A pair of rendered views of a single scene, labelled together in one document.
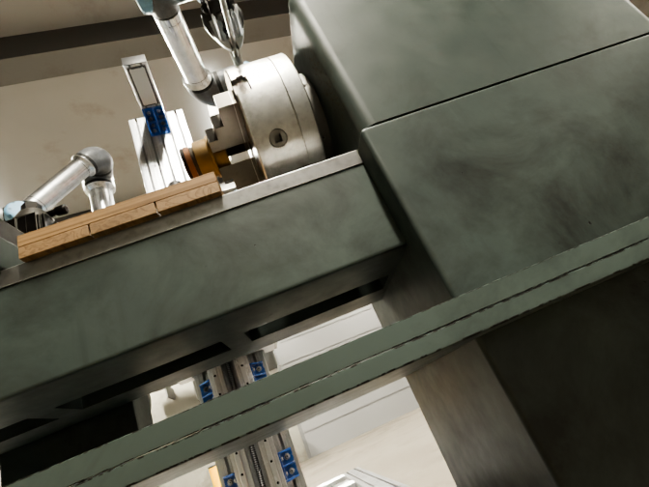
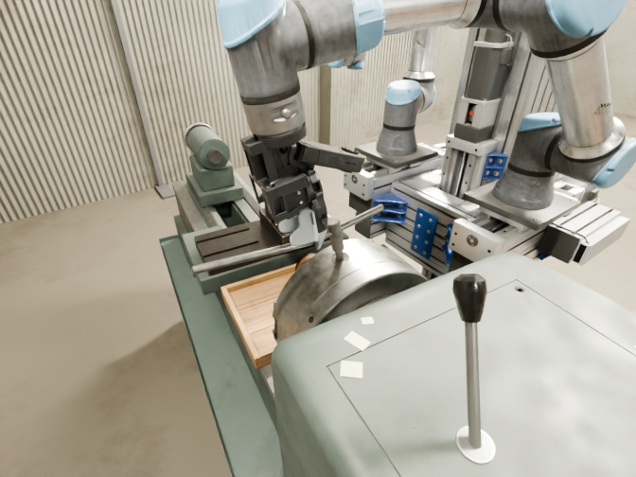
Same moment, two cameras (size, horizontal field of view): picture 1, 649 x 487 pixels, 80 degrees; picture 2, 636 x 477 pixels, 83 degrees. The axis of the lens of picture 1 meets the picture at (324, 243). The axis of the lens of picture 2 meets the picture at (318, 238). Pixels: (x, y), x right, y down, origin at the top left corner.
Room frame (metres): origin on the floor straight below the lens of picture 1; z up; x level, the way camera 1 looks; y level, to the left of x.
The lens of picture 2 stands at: (0.46, -0.47, 1.62)
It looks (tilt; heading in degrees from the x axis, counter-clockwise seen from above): 33 degrees down; 71
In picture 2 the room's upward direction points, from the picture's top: straight up
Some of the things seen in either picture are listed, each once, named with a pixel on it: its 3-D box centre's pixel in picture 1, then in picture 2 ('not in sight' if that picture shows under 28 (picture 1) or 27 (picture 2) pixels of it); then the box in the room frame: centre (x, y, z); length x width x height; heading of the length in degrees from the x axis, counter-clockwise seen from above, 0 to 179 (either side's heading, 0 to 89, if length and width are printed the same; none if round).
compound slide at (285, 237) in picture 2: not in sight; (284, 224); (0.70, 0.55, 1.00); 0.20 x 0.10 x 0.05; 99
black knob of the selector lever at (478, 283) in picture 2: not in sight; (469, 295); (0.69, -0.27, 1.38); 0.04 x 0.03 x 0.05; 99
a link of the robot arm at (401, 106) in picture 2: not in sight; (402, 102); (1.18, 0.69, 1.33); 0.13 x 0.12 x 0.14; 37
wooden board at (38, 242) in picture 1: (165, 257); (295, 302); (0.66, 0.29, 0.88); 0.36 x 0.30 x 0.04; 9
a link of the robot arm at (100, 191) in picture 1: (105, 215); (424, 33); (1.28, 0.77, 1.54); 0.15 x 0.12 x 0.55; 37
